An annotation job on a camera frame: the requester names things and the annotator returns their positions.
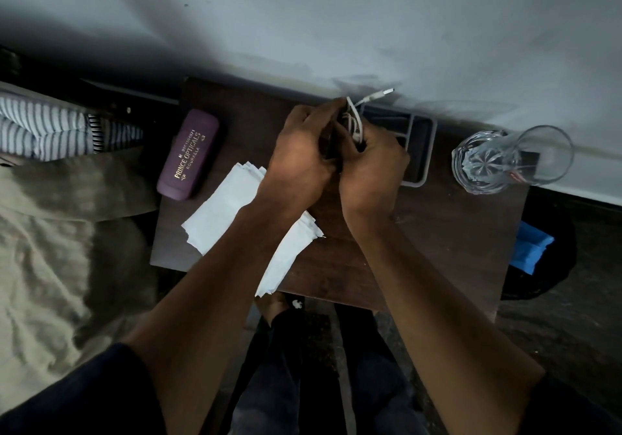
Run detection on person's right hand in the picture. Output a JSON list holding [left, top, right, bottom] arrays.
[[338, 120, 412, 229]]

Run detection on person's left hand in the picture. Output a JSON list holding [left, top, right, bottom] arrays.
[[257, 98, 349, 220]]

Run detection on white charging cable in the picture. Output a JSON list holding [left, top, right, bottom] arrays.
[[340, 88, 395, 148]]

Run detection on small black device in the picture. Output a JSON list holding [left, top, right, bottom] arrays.
[[319, 103, 368, 174]]

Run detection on person's left forearm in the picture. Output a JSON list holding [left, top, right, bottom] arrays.
[[121, 195, 317, 435]]

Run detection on person's right forearm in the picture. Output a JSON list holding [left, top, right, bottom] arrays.
[[342, 209, 546, 435]]

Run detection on grey organizer tray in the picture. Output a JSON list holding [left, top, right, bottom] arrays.
[[360, 103, 438, 189]]

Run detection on clear drinking glass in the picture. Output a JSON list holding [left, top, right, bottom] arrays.
[[451, 125, 575, 196]]

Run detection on purple glasses case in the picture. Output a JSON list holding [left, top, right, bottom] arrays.
[[156, 108, 220, 202]]

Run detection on white tissue paper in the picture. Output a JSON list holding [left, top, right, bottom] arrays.
[[255, 210, 325, 299], [181, 161, 267, 257]]

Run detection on blue cloth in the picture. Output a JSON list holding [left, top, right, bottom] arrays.
[[508, 221, 555, 276]]

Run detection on dark trousers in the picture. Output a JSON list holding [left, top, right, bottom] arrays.
[[227, 303, 429, 435]]

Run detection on striped pillow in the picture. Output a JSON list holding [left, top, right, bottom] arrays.
[[0, 94, 144, 163]]

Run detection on beige bedsheet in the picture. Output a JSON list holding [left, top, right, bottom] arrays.
[[0, 149, 164, 415]]

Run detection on dark navy shirt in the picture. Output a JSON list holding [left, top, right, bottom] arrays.
[[0, 342, 622, 435]]

